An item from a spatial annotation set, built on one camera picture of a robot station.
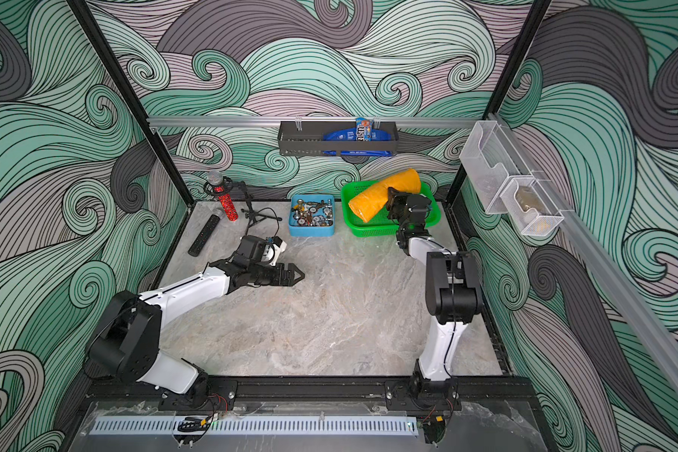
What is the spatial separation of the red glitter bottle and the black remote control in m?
0.09

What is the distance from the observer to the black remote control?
103 cm

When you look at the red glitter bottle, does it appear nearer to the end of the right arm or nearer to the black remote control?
the black remote control

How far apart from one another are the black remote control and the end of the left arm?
40cm

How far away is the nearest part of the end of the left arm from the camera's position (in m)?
0.66

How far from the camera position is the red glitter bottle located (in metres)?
0.94
